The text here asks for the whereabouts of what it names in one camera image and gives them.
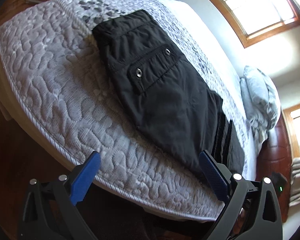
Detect black pants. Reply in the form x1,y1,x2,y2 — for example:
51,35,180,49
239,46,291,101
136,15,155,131
92,10,245,178

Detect dark wooden headboard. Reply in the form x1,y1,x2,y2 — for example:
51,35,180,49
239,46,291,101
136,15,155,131
256,116,292,222

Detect grey crumpled duvet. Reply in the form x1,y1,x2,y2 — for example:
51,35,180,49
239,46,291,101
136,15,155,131
240,66,281,145

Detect grey quilted bedspread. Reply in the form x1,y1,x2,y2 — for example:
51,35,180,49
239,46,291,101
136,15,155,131
0,0,256,222

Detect wooden window frame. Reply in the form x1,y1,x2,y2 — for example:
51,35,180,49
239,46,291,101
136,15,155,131
209,0,300,48

